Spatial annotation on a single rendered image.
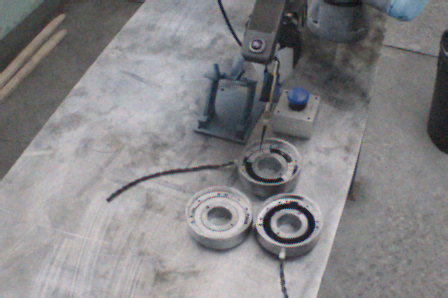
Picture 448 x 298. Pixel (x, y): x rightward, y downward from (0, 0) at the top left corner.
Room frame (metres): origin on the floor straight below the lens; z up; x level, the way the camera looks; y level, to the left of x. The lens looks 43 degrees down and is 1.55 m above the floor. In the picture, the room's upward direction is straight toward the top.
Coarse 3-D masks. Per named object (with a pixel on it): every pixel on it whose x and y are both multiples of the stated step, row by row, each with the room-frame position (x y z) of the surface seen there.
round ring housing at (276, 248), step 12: (264, 204) 0.55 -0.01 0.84; (276, 204) 0.56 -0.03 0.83; (300, 204) 0.56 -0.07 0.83; (312, 204) 0.55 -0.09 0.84; (276, 216) 0.54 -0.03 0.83; (288, 216) 0.54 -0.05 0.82; (300, 216) 0.54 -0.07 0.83; (276, 228) 0.51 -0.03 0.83; (300, 228) 0.53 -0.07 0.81; (264, 240) 0.49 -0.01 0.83; (312, 240) 0.48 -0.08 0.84; (276, 252) 0.47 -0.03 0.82; (288, 252) 0.47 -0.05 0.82; (300, 252) 0.47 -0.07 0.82
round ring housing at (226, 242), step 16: (208, 192) 0.58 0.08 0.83; (224, 192) 0.59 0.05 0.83; (240, 192) 0.58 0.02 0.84; (192, 208) 0.55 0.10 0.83; (208, 208) 0.55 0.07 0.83; (224, 208) 0.56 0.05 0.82; (192, 224) 0.52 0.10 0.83; (208, 224) 0.52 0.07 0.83; (208, 240) 0.49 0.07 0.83; (224, 240) 0.49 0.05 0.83; (240, 240) 0.50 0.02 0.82
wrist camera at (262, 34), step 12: (264, 0) 0.73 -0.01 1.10; (276, 0) 0.73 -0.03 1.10; (252, 12) 0.72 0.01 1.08; (264, 12) 0.71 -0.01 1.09; (276, 12) 0.71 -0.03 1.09; (252, 24) 0.70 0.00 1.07; (264, 24) 0.70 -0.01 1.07; (276, 24) 0.69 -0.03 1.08; (252, 36) 0.68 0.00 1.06; (264, 36) 0.68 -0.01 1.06; (276, 36) 0.68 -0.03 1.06; (252, 48) 0.66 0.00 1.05; (264, 48) 0.66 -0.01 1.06; (252, 60) 0.66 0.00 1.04; (264, 60) 0.65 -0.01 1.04
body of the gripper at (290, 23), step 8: (288, 0) 0.76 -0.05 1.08; (296, 0) 0.78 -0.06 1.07; (304, 0) 0.78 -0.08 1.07; (288, 8) 0.75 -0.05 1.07; (296, 8) 0.75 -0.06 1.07; (304, 8) 0.78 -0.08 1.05; (288, 16) 0.73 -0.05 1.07; (296, 16) 0.74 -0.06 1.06; (304, 16) 0.79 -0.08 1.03; (288, 24) 0.72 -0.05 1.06; (296, 24) 0.72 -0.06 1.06; (304, 24) 0.78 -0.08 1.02; (280, 32) 0.73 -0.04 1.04; (288, 32) 0.72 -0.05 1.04; (280, 40) 0.73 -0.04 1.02; (288, 40) 0.72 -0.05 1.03
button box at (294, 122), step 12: (312, 96) 0.80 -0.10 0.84; (276, 108) 0.77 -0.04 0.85; (288, 108) 0.77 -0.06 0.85; (300, 108) 0.76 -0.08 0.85; (312, 108) 0.77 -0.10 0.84; (276, 120) 0.75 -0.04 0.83; (288, 120) 0.74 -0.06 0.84; (300, 120) 0.74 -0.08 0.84; (312, 120) 0.74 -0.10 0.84; (288, 132) 0.74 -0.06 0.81; (300, 132) 0.74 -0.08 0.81
